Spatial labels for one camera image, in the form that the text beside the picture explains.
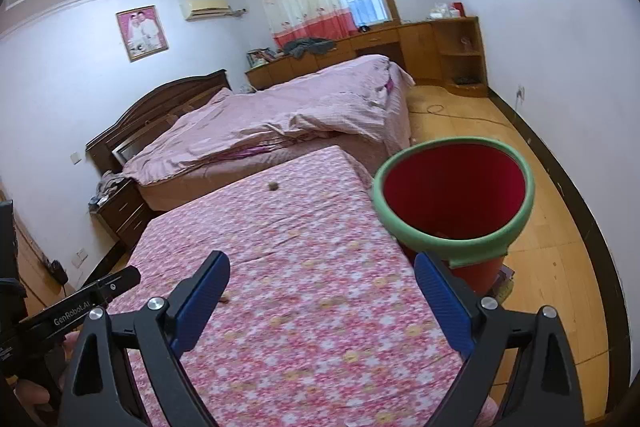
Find long wooden cabinet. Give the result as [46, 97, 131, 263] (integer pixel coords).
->
[246, 17, 488, 98]

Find red bin green rim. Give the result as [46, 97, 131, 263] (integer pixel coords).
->
[371, 136, 535, 296]

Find wall air conditioner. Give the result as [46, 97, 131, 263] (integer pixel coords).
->
[180, 0, 233, 20]

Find framed wedding photo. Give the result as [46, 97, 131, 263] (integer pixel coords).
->
[116, 5, 169, 63]

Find person's left hand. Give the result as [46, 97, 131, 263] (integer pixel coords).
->
[14, 331, 79, 409]

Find pink floral tablecloth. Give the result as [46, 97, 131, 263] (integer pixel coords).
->
[111, 146, 462, 426]

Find clothes on nightstand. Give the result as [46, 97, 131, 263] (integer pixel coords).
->
[88, 170, 127, 211]

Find dark wooden nightstand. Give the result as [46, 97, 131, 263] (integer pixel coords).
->
[91, 180, 155, 251]

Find grey clothes on cabinet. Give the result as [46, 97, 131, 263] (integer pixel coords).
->
[282, 37, 335, 60]

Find wooden bed with headboard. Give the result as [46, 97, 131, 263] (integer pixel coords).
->
[87, 54, 414, 211]

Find black device on cable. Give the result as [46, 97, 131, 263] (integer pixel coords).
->
[49, 260, 68, 286]

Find wooden wardrobe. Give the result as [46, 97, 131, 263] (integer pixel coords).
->
[13, 207, 66, 317]

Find pink quilt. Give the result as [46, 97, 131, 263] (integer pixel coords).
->
[122, 54, 414, 186]

